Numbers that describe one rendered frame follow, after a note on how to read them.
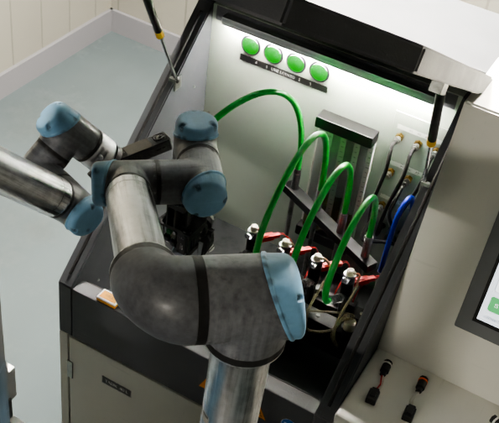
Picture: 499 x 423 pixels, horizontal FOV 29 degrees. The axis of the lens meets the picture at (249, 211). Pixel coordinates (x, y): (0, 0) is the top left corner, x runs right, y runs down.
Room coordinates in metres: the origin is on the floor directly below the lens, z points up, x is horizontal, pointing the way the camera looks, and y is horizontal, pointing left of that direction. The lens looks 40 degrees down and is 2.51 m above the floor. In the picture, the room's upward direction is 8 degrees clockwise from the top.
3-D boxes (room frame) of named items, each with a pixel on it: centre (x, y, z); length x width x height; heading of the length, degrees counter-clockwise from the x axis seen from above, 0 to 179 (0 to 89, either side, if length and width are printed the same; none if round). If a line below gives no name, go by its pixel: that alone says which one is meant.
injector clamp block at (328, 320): (1.58, -0.13, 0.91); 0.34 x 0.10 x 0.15; 66
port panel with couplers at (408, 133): (1.77, -0.35, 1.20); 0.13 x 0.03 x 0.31; 66
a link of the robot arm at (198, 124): (1.35, 0.11, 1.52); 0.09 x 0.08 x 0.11; 15
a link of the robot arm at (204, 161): (1.25, 0.10, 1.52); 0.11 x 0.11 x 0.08; 15
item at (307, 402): (1.42, 0.08, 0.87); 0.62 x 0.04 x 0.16; 66
